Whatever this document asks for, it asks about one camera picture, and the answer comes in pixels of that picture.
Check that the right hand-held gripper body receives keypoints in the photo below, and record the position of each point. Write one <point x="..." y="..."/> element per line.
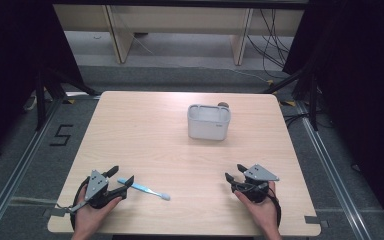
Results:
<point x="256" y="186"/>

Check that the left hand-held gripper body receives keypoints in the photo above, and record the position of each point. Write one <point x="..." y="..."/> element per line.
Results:
<point x="96" y="183"/>

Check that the blue toothbrush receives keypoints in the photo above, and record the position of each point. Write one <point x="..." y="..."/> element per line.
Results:
<point x="146" y="190"/>

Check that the person's right hand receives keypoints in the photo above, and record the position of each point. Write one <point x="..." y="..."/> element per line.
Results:
<point x="261" y="211"/>

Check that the person's left hand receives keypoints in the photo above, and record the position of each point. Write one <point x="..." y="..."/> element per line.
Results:
<point x="91" y="215"/>

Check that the grey tape piece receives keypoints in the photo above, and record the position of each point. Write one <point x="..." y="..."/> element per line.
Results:
<point x="55" y="212"/>
<point x="314" y="220"/>

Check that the white plastic container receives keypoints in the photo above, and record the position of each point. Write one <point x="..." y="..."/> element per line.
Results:
<point x="209" y="123"/>

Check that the yellow tape piece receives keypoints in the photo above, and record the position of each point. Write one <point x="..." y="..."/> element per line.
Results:
<point x="288" y="103"/>
<point x="270" y="82"/>
<point x="69" y="101"/>

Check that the black metal stand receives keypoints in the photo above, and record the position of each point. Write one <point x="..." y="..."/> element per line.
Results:
<point x="40" y="100"/>
<point x="313" y="100"/>

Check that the dark curtain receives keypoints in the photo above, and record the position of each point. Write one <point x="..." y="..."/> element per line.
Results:
<point x="10" y="66"/>
<point x="363" y="83"/>

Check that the beige wooden bench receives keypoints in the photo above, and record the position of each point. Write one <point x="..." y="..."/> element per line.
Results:
<point x="180" y="20"/>

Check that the metal floor rail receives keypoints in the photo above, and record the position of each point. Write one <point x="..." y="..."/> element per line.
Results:
<point x="16" y="173"/>
<point x="333" y="173"/>

